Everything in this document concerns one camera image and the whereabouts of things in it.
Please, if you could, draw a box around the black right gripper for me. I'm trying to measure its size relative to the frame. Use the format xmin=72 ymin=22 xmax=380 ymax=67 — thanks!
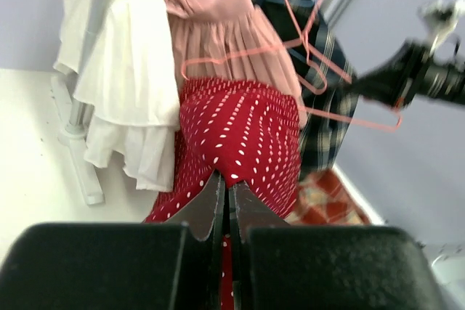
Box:
xmin=348 ymin=41 xmax=430 ymax=107

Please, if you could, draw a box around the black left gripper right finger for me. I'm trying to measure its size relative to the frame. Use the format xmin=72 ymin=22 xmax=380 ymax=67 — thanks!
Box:
xmin=229 ymin=183 xmax=446 ymax=310

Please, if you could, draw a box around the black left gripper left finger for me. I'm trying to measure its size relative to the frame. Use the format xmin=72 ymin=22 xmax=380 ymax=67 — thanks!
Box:
xmin=1 ymin=173 xmax=225 ymax=309

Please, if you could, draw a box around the pink hanger of red garment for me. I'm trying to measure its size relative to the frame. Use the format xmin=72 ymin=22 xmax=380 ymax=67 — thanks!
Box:
xmin=180 ymin=39 xmax=403 ymax=132

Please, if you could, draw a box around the red plaid skirt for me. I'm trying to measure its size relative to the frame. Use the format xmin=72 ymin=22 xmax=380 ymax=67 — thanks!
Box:
xmin=285 ymin=169 xmax=371 ymax=225

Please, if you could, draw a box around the pink wire hanger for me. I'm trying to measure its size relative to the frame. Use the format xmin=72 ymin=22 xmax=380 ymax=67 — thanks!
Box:
xmin=195 ymin=0 xmax=353 ymax=95

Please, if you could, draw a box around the red dotted garment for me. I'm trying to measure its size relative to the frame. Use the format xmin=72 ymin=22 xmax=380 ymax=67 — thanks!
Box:
xmin=135 ymin=78 xmax=312 ymax=309

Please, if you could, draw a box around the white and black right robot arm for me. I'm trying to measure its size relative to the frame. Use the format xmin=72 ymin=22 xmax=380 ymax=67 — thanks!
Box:
xmin=344 ymin=41 xmax=464 ymax=109

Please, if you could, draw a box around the navy plaid skirt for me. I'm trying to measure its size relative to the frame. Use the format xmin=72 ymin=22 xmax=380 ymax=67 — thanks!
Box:
xmin=250 ymin=0 xmax=359 ymax=180

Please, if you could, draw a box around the white metal clothes rack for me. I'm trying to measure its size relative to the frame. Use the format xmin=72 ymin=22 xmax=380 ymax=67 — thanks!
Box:
xmin=51 ymin=0 xmax=107 ymax=206

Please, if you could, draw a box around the pink ruffled dress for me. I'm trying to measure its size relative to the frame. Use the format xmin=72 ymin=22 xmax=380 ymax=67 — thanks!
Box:
xmin=165 ymin=0 xmax=307 ymax=126

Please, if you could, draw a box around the white dress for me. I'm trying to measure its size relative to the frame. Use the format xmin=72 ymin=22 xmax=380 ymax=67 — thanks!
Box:
xmin=54 ymin=0 xmax=179 ymax=192

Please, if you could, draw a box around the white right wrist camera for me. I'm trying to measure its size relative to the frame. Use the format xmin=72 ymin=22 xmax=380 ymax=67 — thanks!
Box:
xmin=418 ymin=0 xmax=464 ymax=54

